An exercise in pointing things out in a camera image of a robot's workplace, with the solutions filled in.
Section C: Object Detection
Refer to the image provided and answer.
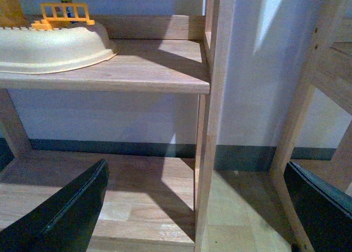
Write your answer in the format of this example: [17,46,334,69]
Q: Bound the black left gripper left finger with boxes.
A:
[1,160,109,251]

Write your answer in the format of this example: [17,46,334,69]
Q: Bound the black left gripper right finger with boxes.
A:
[284,162,351,251]

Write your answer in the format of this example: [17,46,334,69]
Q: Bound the wooden shelf unit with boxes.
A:
[1,0,235,251]
[269,0,352,252]

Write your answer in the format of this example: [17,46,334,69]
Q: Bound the orange toy fence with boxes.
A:
[31,3,95,31]

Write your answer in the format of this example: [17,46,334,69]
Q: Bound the cream toy base plate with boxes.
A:
[1,23,118,74]

